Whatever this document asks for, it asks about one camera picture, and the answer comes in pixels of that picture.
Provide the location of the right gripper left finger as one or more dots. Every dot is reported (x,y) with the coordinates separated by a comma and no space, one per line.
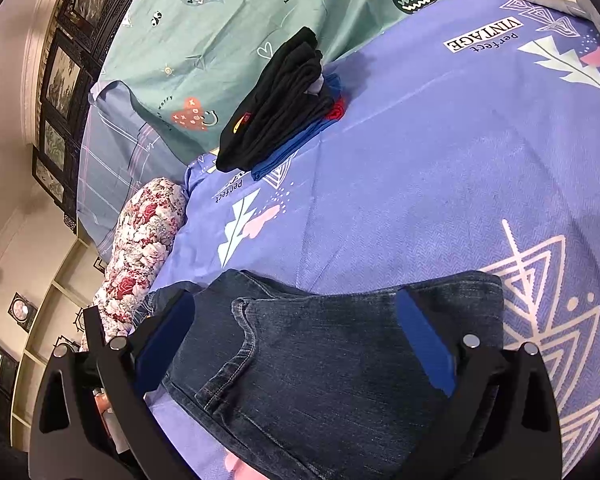
(90,418)

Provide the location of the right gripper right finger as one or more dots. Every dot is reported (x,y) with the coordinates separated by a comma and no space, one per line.
(500,418)

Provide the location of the dark blue denim jeans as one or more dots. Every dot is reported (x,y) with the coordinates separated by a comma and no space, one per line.
(275,382)

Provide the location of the red floral pillow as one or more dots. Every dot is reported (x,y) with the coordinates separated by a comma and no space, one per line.
(143,239)

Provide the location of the blue plaid pillow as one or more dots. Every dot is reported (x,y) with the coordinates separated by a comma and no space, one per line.
(121,151)

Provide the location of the purple patterned bed sheet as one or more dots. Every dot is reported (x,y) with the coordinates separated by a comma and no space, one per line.
(471,142)

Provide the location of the folded red garment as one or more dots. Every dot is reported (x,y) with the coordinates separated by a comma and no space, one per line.
(337,110)

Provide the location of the folded black garment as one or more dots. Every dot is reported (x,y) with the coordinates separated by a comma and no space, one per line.
(290,95)

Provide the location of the folded blue garment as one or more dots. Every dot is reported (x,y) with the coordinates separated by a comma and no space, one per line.
(262,169)

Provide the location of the teal heart-print quilt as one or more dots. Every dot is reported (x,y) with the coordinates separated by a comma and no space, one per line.
(190,62)

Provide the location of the dark framed wall pictures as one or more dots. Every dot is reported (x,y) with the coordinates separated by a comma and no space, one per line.
(65,52)

